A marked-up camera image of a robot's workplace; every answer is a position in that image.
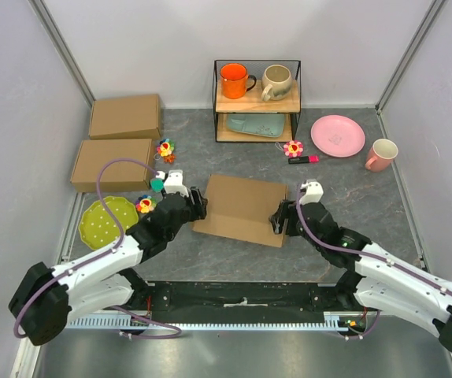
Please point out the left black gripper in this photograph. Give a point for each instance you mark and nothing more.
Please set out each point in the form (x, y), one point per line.
(200, 211)

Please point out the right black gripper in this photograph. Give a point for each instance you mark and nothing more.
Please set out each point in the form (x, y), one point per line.
(276, 220)

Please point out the cardboard box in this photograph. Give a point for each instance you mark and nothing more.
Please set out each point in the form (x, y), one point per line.
(239, 208)
(111, 160)
(132, 117)

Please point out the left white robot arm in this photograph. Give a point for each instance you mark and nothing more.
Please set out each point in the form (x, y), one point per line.
(48, 298)

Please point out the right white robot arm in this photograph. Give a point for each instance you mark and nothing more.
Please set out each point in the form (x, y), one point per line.
(375, 278)

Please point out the teal small sponge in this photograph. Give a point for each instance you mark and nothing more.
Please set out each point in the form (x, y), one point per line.
(157, 185)

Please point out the rainbow flower plush front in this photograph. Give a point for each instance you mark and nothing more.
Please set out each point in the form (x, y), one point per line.
(145, 204)

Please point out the pink black highlighter marker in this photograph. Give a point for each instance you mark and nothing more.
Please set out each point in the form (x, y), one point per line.
(312, 159)

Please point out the teal rectangular dish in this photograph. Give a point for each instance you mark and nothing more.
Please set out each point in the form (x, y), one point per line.
(267, 125)

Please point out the pink round plate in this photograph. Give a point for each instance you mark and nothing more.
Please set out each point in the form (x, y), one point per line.
(337, 136)

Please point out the green dotted plate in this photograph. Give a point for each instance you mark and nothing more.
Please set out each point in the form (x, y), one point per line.
(98, 229)

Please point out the pink mug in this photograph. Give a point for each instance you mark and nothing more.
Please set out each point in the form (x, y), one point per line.
(381, 155)

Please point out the orange enamel mug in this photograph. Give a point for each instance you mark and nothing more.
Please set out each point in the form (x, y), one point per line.
(236, 81)

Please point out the beige ceramic mug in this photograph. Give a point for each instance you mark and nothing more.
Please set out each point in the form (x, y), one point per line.
(276, 83)

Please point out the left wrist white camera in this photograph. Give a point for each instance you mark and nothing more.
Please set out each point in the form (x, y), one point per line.
(173, 181)

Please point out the wrist white camera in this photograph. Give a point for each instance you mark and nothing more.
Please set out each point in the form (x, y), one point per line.
(311, 191)
(173, 181)

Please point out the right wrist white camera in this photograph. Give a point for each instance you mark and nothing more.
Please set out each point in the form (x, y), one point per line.
(311, 191)

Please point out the pink flower plush keychain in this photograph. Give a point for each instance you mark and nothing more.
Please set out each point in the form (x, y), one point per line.
(291, 149)

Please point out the rainbow flower plush keychain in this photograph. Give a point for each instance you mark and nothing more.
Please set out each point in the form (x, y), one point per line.
(165, 151)

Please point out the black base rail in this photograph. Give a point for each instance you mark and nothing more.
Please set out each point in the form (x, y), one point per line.
(167, 295)

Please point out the black wire wooden shelf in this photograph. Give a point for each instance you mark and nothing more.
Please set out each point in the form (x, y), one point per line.
(251, 103)

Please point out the grey slotted cable duct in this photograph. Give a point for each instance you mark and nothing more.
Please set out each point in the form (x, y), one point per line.
(332, 322)

